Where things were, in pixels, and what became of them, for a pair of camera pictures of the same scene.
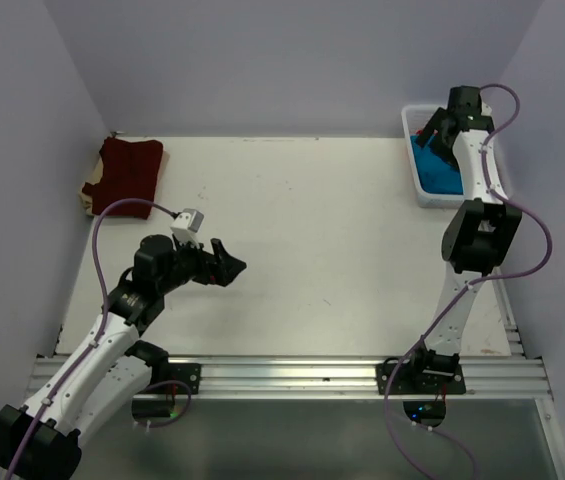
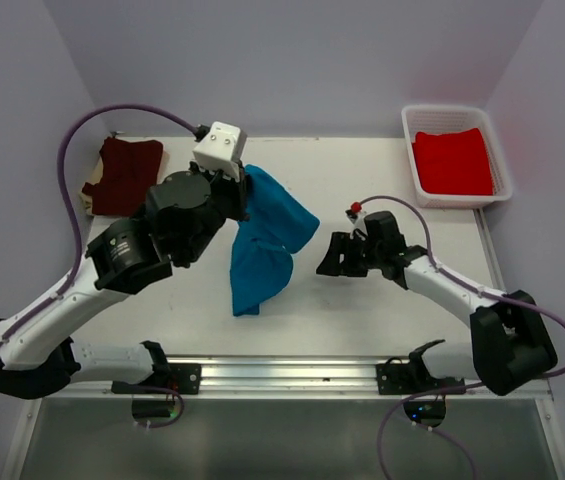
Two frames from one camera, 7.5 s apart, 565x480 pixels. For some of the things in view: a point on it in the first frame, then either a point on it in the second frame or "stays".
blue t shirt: x=434 y=173 to x=277 y=224
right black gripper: x=436 y=124 to x=338 y=245
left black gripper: x=218 y=268 to x=239 y=189
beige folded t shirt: x=86 y=198 stays
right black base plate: x=405 y=382 stays
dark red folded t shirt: x=130 y=170 stays
